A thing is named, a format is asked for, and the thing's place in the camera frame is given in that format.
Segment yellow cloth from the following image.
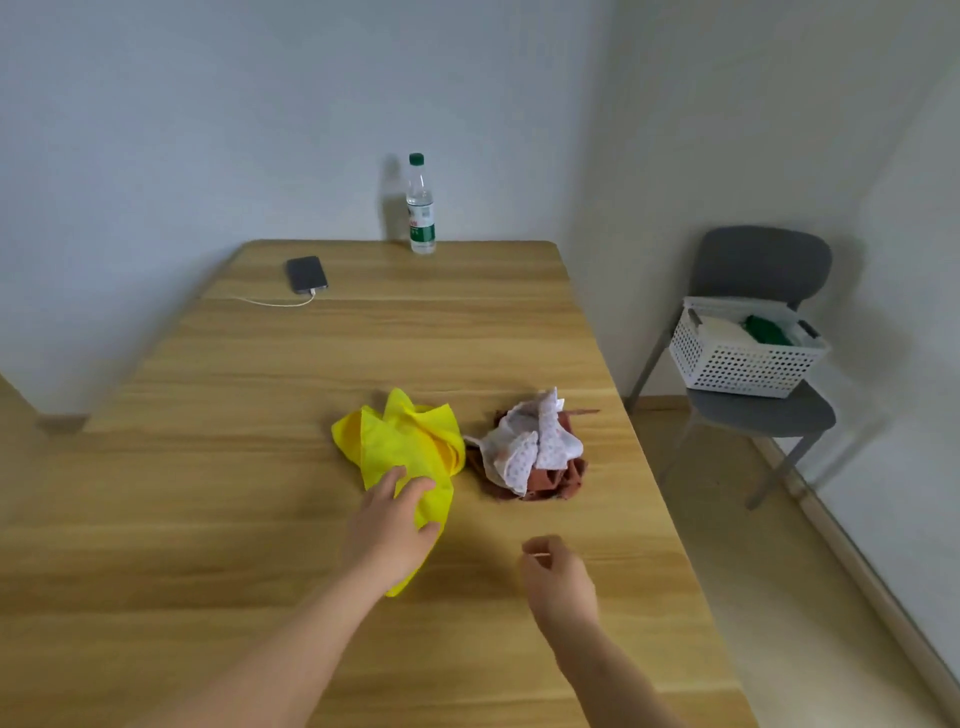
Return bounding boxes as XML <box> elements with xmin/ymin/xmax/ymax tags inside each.
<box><xmin>330</xmin><ymin>386</ymin><xmax>468</xmax><ymax>599</ymax></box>

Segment person's right hand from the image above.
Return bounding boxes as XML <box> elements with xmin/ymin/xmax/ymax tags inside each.
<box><xmin>519</xmin><ymin>534</ymin><xmax>601</xmax><ymax>648</ymax></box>

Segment green cloth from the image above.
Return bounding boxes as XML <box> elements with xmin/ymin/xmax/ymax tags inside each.
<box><xmin>742</xmin><ymin>314</ymin><xmax>795</xmax><ymax>348</ymax></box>

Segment person's left forearm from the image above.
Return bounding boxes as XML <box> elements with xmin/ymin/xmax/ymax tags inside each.
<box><xmin>127</xmin><ymin>573</ymin><xmax>388</xmax><ymax>728</ymax></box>

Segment grey smartphone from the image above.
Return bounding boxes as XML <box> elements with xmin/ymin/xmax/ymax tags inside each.
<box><xmin>285</xmin><ymin>255</ymin><xmax>330</xmax><ymax>296</ymax></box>

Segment small white towel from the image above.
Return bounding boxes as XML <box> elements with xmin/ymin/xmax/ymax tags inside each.
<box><xmin>693</xmin><ymin>314</ymin><xmax>759</xmax><ymax>348</ymax></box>

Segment white charging cable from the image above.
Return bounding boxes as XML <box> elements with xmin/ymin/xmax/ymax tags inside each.
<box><xmin>202</xmin><ymin>290</ymin><xmax>318</xmax><ymax>309</ymax></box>

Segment clear green-label water bottle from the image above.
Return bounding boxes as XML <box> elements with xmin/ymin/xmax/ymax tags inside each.
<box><xmin>405</xmin><ymin>152</ymin><xmax>438</xmax><ymax>256</ymax></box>

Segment lilac dotted white cloth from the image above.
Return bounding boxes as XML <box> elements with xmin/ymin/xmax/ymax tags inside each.
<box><xmin>463</xmin><ymin>386</ymin><xmax>585</xmax><ymax>498</ymax></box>

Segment person's left hand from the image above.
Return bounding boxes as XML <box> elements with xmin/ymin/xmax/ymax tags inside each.
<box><xmin>341</xmin><ymin>464</ymin><xmax>444</xmax><ymax>595</ymax></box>

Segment white plastic basket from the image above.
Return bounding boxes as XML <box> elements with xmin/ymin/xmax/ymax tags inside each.
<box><xmin>667</xmin><ymin>296</ymin><xmax>832</xmax><ymax>400</ymax></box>

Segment grey chair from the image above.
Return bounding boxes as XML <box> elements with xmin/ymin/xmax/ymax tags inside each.
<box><xmin>623</xmin><ymin>224</ymin><xmax>838</xmax><ymax>511</ymax></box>

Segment wooden table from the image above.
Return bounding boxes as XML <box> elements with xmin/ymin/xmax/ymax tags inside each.
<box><xmin>0</xmin><ymin>239</ymin><xmax>759</xmax><ymax>728</ymax></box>

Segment person's right forearm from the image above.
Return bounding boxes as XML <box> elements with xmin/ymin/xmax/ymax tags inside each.
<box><xmin>551</xmin><ymin>626</ymin><xmax>688</xmax><ymax>728</ymax></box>

